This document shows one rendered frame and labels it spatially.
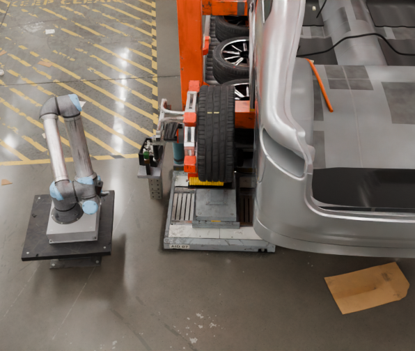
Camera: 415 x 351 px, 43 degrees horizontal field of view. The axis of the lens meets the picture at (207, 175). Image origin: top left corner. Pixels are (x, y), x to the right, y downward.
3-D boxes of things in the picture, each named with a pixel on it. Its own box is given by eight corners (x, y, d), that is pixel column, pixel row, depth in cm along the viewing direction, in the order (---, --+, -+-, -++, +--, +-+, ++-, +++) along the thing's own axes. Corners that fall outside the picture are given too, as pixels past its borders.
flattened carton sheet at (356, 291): (414, 296, 364) (416, 293, 361) (342, 315, 353) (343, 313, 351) (392, 262, 385) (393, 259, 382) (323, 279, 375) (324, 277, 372)
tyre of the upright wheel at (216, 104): (232, 190, 333) (235, 84, 323) (196, 189, 334) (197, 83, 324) (232, 174, 398) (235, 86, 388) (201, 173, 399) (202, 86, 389)
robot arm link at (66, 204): (52, 197, 367) (47, 179, 355) (77, 191, 370) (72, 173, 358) (54, 212, 356) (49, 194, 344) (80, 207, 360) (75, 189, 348)
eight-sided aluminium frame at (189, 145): (196, 189, 360) (193, 127, 323) (186, 189, 360) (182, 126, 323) (200, 138, 400) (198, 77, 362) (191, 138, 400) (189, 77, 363)
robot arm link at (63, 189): (34, 97, 326) (53, 198, 305) (54, 93, 328) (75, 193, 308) (37, 106, 336) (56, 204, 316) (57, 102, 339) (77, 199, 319)
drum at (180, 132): (196, 147, 361) (196, 131, 351) (166, 147, 362) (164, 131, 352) (198, 134, 371) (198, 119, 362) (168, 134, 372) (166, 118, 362)
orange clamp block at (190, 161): (196, 163, 344) (196, 173, 337) (184, 163, 344) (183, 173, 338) (196, 155, 339) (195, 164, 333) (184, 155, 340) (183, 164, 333)
